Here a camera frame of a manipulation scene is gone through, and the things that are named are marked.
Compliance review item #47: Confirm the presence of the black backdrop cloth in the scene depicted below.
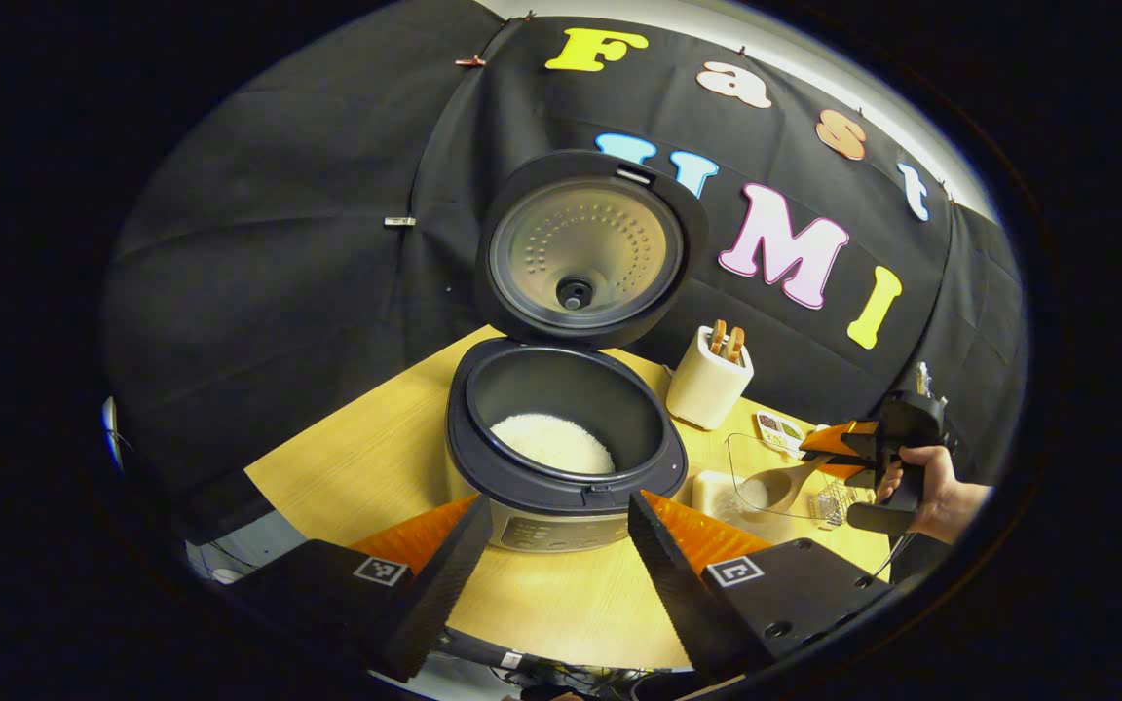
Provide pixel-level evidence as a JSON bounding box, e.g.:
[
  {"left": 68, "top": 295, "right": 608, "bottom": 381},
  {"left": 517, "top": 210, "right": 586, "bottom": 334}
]
[{"left": 98, "top": 0, "right": 1029, "bottom": 546}]

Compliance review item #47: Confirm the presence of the black cable bundle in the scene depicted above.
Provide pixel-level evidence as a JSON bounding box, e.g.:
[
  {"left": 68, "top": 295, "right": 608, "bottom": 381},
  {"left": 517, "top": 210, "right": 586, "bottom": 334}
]
[{"left": 439, "top": 628, "right": 689, "bottom": 700}]

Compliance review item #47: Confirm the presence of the wooden spoon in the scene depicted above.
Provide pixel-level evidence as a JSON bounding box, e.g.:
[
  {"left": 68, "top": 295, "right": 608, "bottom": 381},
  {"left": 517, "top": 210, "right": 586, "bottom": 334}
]
[{"left": 736, "top": 453, "right": 830, "bottom": 514}]

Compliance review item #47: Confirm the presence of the dark grey rice cooker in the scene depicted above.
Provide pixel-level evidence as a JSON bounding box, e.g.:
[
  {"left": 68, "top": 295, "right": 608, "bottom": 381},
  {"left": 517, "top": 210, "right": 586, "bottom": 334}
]
[{"left": 444, "top": 149, "right": 708, "bottom": 554}]

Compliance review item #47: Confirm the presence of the clear plastic box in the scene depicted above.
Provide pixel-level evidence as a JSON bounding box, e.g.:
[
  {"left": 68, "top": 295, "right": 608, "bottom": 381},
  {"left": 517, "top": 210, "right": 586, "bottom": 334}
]
[{"left": 691, "top": 431, "right": 854, "bottom": 528}]

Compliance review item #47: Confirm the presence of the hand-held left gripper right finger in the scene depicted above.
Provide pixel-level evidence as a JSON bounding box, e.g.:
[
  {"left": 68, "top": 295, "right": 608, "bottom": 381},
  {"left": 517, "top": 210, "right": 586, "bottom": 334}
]
[{"left": 627, "top": 492, "right": 898, "bottom": 685}]

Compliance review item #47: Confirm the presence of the cream toaster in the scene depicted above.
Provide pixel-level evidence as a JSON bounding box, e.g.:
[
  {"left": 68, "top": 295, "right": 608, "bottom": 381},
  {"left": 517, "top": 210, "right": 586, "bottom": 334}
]
[{"left": 665, "top": 324, "right": 755, "bottom": 431}]

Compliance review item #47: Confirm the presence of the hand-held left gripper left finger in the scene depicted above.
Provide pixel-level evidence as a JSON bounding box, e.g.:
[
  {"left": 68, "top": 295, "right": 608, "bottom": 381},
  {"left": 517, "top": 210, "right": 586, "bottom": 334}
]
[{"left": 230, "top": 495, "right": 494, "bottom": 683}]

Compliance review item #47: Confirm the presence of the wire chopstick holder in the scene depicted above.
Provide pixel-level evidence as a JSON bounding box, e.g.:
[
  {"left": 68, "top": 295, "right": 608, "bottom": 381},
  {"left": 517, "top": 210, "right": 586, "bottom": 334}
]
[{"left": 804, "top": 482, "right": 859, "bottom": 528}]

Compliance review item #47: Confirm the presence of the white divided tray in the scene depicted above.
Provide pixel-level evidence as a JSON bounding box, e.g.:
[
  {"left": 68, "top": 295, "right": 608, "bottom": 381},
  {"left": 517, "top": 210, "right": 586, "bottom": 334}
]
[{"left": 756, "top": 409, "right": 805, "bottom": 455}]

